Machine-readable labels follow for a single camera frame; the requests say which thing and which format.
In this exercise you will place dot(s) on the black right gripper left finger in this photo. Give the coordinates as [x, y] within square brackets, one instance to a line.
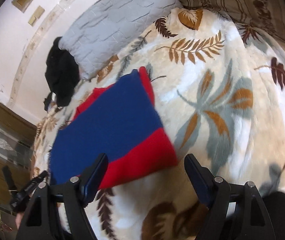
[41, 218]

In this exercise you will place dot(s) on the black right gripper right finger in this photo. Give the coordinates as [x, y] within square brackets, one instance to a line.
[235, 211]

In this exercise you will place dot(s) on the red and blue knit garment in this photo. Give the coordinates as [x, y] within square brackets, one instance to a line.
[121, 122]

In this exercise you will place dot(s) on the black clothing pile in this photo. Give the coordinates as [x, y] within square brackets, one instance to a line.
[62, 75]

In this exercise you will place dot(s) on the wooden cabinet with glass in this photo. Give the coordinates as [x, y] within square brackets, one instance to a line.
[15, 152]

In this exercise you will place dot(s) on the cream leaf-print fleece blanket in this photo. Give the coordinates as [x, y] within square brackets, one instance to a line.
[220, 93]

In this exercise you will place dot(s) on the light grey quilted pillow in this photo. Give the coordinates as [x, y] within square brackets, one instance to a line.
[107, 27]

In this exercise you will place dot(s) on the small gold wall plate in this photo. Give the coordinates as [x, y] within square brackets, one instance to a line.
[36, 15]

